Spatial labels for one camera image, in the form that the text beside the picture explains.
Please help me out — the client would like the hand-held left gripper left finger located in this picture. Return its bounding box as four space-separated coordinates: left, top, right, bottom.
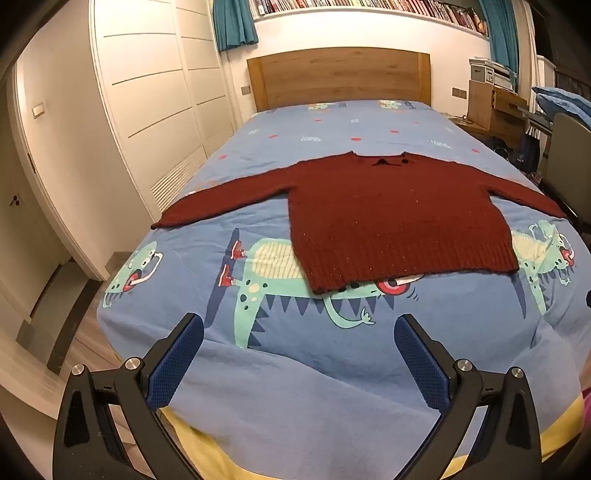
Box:
53 313 205 480

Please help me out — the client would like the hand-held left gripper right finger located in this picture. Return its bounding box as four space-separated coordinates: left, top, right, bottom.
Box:
394 314 542 480

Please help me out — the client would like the dark red knitted sweater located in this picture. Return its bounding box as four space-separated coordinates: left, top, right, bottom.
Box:
151 151 568 296

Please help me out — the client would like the white door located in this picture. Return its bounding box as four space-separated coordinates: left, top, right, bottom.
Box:
0 78 70 324

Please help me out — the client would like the dark blue tote bag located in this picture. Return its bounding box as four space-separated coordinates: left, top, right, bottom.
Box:
515 129 541 171

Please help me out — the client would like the bed with blue printed sheet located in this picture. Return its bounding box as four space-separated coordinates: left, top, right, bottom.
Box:
95 98 591 480

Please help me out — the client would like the grey chair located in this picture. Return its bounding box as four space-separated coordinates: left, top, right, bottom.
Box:
542 112 591 232

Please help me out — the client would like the wooden desk cabinet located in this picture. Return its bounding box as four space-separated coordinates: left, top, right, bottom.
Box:
466 80 529 139

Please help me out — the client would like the cream wardrobe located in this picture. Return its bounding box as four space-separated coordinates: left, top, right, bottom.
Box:
90 0 243 222

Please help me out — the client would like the wooden headboard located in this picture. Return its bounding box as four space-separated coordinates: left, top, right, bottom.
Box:
247 47 432 113

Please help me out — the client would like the white printer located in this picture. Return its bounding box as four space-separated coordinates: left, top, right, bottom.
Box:
469 58 515 90

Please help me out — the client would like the blue pillow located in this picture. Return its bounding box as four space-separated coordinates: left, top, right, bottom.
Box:
531 85 591 125

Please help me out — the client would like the teal curtain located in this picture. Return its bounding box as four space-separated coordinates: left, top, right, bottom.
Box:
478 0 520 90
212 0 259 52

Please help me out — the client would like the row of books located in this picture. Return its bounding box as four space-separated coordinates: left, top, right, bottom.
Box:
249 0 489 35

